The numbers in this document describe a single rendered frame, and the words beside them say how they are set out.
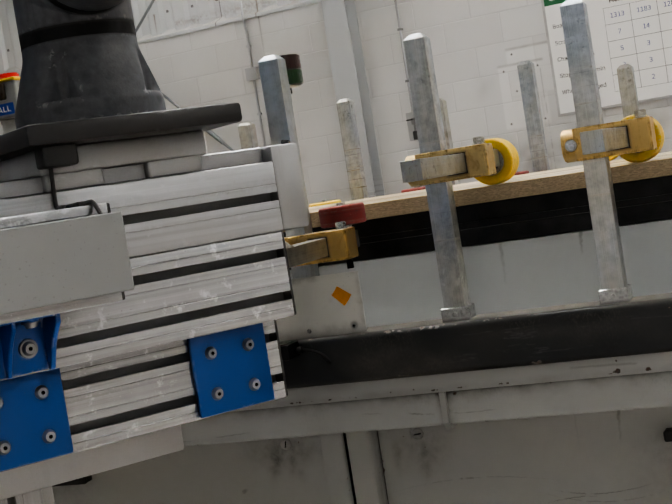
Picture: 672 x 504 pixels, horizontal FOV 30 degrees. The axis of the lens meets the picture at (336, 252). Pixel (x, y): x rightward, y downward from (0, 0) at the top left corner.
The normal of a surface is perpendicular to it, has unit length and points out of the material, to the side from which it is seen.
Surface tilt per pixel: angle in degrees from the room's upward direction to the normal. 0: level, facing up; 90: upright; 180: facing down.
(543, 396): 90
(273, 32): 90
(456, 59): 90
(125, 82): 72
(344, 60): 90
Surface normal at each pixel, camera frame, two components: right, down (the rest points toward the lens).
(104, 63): 0.38, -0.32
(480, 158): -0.35, 0.11
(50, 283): 0.55, -0.04
